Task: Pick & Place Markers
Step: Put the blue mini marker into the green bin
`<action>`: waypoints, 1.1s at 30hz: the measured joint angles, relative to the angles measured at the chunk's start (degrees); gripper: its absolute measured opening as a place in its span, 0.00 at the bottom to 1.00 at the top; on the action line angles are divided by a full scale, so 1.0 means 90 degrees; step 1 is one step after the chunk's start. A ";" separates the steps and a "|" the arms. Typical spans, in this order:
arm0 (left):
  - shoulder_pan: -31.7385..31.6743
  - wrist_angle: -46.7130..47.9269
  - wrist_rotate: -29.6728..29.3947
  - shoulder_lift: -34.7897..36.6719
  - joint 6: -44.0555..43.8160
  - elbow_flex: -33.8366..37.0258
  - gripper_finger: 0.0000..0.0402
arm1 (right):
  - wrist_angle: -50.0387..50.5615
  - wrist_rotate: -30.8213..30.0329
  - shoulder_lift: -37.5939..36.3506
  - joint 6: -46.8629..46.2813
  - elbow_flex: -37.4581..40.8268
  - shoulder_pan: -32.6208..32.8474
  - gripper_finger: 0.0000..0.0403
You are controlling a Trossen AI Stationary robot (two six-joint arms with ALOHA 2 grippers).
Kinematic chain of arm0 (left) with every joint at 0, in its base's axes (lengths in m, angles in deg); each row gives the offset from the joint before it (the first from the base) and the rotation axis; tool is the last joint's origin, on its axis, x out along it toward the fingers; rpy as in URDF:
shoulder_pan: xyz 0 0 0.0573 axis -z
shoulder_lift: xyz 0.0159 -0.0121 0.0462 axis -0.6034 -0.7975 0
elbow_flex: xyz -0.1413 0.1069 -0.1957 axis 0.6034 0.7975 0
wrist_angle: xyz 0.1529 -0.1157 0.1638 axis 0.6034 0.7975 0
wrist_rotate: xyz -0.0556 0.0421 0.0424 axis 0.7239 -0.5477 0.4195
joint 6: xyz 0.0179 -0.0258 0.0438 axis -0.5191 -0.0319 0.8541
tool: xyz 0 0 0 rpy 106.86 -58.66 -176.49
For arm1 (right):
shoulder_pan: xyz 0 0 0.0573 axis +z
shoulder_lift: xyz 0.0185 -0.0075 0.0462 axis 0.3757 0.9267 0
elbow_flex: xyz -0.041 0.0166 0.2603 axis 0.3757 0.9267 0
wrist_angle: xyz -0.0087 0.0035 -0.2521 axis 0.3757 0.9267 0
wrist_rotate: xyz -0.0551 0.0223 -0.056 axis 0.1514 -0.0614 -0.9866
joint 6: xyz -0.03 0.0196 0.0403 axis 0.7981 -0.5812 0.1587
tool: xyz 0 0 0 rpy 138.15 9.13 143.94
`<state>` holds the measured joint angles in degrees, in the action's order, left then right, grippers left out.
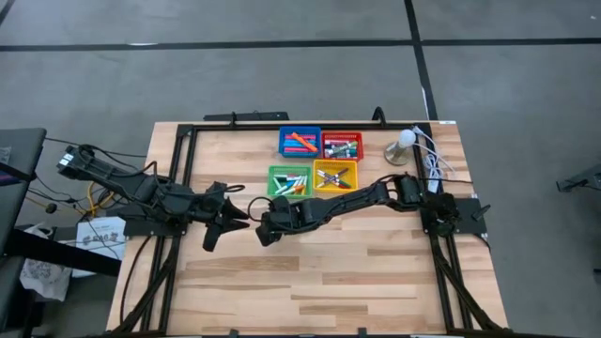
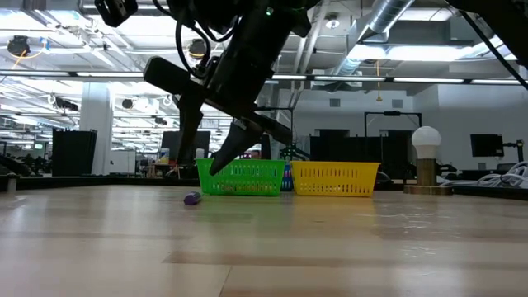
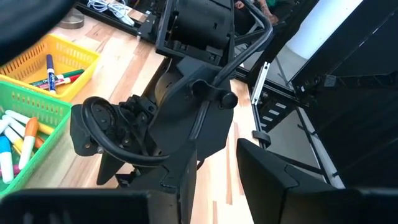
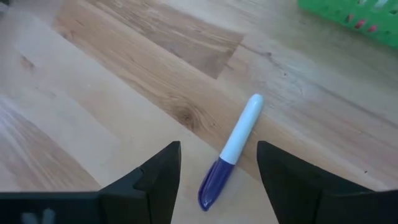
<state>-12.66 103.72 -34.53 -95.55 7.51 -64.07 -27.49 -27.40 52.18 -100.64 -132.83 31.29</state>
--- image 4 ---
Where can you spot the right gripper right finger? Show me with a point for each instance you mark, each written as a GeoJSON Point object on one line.
{"type": "Point", "coordinates": [289, 186]}

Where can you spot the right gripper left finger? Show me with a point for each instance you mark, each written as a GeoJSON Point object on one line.
{"type": "Point", "coordinates": [152, 186]}

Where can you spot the purple-cap thin white marker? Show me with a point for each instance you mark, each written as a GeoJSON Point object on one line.
{"type": "Point", "coordinates": [239, 133]}

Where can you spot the green plastic basket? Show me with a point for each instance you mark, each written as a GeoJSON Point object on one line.
{"type": "Point", "coordinates": [357, 15]}

